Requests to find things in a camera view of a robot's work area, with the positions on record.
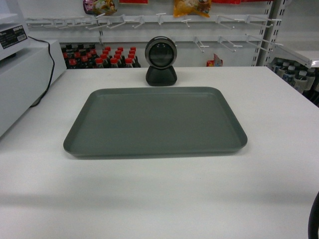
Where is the grey rectangular serving tray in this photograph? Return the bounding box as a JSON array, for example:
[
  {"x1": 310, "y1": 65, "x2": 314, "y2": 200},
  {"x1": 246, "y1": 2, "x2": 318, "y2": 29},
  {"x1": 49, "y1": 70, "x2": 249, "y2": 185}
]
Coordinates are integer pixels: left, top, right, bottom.
[{"x1": 63, "y1": 87, "x2": 248, "y2": 159}]

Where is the black barcode scanner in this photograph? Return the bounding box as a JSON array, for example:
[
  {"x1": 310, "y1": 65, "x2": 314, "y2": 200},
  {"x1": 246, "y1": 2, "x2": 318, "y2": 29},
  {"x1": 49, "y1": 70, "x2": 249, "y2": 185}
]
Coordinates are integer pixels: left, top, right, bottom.
[{"x1": 145, "y1": 36, "x2": 177, "y2": 86}]

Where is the red cap sauce bottle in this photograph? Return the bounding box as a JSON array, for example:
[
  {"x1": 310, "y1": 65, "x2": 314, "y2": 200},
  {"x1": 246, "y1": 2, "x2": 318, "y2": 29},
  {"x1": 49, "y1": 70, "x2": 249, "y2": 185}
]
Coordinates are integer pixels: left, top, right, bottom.
[{"x1": 110, "y1": 57, "x2": 119, "y2": 68}]

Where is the yellow snack bag hanging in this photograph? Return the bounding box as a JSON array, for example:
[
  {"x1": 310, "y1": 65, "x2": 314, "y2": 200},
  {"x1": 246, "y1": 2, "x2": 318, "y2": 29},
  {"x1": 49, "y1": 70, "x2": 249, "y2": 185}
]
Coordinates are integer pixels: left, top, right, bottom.
[{"x1": 173, "y1": 0, "x2": 211, "y2": 17}]

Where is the white cash register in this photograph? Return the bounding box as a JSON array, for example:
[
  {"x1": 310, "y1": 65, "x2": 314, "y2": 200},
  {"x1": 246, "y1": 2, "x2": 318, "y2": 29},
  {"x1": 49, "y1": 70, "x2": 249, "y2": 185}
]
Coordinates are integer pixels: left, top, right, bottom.
[{"x1": 0, "y1": 10, "x2": 66, "y2": 134}]

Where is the white slotted shelf upright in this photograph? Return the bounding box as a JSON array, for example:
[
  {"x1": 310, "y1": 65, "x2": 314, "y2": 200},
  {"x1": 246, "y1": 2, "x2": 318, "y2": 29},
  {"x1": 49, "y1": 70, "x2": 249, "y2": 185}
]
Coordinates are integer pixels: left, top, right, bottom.
[{"x1": 252, "y1": 0, "x2": 286, "y2": 66}]

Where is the black register power cable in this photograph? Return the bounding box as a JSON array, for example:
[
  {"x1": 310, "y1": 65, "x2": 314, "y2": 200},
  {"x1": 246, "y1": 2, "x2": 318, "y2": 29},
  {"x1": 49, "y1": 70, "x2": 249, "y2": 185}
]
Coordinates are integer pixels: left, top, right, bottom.
[{"x1": 27, "y1": 36, "x2": 55, "y2": 108}]

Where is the black thick cable right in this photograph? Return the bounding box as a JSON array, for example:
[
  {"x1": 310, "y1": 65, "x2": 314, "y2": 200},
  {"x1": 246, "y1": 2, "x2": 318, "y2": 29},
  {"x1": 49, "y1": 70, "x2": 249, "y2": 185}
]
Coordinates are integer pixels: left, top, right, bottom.
[{"x1": 308, "y1": 191, "x2": 319, "y2": 239}]

